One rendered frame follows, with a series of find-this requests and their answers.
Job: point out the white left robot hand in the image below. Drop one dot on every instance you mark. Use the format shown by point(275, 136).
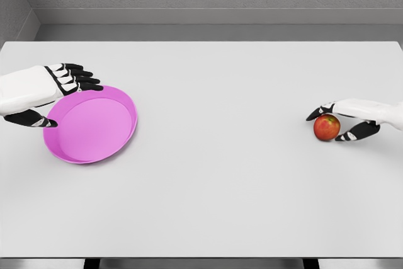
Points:
point(28, 89)

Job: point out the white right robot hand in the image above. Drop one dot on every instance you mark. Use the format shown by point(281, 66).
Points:
point(362, 109)

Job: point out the red apple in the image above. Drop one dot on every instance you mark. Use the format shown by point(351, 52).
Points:
point(326, 128)

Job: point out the pink round plate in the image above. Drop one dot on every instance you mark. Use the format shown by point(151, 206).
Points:
point(94, 124)

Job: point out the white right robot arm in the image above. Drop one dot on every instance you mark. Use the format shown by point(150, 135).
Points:
point(397, 115)

